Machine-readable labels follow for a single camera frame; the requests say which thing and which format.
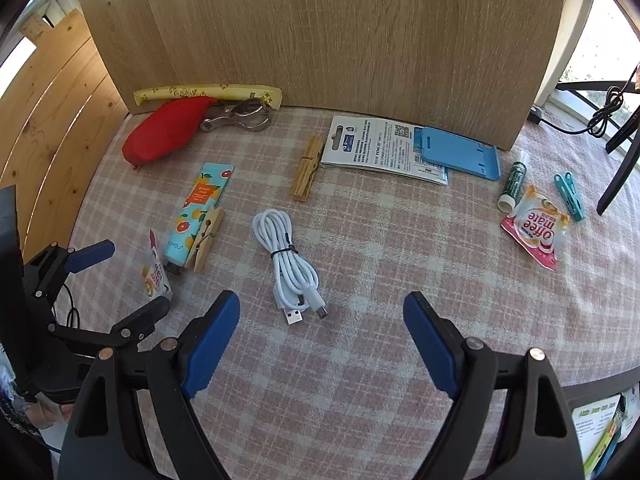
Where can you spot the yellow green strip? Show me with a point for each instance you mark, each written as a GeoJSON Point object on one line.
{"type": "Point", "coordinates": [602, 445]}

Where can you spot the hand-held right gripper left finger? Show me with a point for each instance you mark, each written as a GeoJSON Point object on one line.
{"type": "Point", "coordinates": [212, 345]}

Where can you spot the red pouch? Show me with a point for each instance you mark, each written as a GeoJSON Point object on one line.
{"type": "Point", "coordinates": [160, 132]}

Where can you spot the metal clamp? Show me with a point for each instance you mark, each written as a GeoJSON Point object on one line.
{"type": "Point", "coordinates": [240, 119]}

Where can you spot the green white lip balm tube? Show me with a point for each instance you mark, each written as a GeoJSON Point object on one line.
{"type": "Point", "coordinates": [514, 182]}

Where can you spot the blue phone stand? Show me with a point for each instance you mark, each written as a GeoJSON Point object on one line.
{"type": "Point", "coordinates": [460, 157]}

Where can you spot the slatted wooden panel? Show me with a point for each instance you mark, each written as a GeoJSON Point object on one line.
{"type": "Point", "coordinates": [60, 110]}

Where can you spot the white window frame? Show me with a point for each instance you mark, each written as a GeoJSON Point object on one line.
{"type": "Point", "coordinates": [565, 35]}

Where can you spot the printed white card package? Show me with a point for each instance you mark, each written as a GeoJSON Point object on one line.
{"type": "Point", "coordinates": [370, 147]}

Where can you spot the pink checked tablecloth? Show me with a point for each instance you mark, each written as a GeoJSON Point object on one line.
{"type": "Point", "coordinates": [380, 240]}

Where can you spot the orange print hand cream tube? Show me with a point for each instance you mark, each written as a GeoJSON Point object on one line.
{"type": "Point", "coordinates": [197, 205]}

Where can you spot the person's left hand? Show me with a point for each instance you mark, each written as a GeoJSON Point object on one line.
{"type": "Point", "coordinates": [45, 415]}

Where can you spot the wooden clothespin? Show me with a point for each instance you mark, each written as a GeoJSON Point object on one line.
{"type": "Point", "coordinates": [305, 172]}
{"type": "Point", "coordinates": [207, 240]}

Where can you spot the teal plastic clothespin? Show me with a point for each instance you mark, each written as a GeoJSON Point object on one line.
{"type": "Point", "coordinates": [570, 195]}

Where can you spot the small pink white sachet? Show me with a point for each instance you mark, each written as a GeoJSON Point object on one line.
{"type": "Point", "coordinates": [156, 275]}

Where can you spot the large cardboard box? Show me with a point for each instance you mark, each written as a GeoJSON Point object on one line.
{"type": "Point", "coordinates": [325, 35]}

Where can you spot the white printed leaflet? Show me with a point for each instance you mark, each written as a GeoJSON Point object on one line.
{"type": "Point", "coordinates": [592, 420]}

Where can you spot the black curved rail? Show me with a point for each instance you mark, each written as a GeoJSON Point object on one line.
{"type": "Point", "coordinates": [575, 85]}

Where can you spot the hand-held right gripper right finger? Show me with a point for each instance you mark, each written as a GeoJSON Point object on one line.
{"type": "Point", "coordinates": [430, 345]}

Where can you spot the pink white coffee creamer sachet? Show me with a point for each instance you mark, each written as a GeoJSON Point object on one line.
{"type": "Point", "coordinates": [537, 230]}

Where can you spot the long yellow packet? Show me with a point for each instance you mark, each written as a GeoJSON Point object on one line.
{"type": "Point", "coordinates": [240, 91]}

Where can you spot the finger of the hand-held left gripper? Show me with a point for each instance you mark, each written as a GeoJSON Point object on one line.
{"type": "Point", "coordinates": [145, 312]}
{"type": "Point", "coordinates": [90, 256]}

